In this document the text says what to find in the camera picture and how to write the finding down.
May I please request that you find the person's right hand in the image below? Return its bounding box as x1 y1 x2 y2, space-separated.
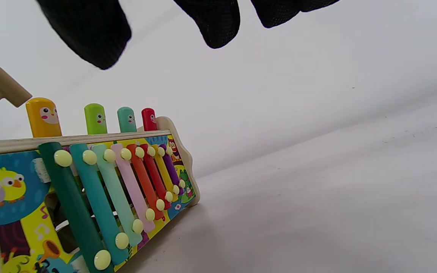
36 0 340 71

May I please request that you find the group of colourful mole pegs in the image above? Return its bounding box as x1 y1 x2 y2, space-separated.
0 97 158 141

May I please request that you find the small wooden hammer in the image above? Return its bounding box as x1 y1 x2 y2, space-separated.
0 67 33 113

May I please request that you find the colourful wooden whack-a-mole toy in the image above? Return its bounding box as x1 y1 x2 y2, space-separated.
0 116 201 273

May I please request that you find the row of colourful xylophone bars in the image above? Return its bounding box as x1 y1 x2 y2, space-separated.
38 141 187 273

